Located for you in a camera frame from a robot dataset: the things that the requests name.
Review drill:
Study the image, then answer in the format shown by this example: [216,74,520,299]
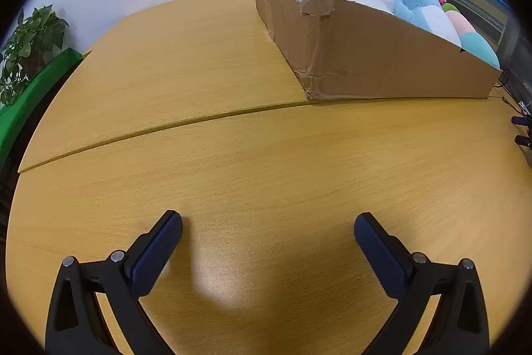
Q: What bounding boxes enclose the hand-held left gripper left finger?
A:
[45,209,184,355]

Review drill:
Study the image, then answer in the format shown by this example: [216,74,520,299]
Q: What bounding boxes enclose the green potted plant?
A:
[0,5,70,108]

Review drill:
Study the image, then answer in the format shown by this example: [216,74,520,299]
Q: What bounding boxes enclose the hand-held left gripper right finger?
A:
[353,213,490,355]

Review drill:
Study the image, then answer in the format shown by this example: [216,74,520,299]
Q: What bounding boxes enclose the black cable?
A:
[499,68,532,118]

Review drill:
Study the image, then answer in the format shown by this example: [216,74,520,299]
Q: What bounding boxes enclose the peach and green plush toy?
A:
[446,11,500,70]

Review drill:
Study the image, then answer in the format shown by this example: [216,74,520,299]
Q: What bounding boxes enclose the brown cardboard box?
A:
[253,0,504,100]

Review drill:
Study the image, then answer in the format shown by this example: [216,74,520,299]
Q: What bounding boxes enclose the green planter box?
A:
[0,48,84,168]

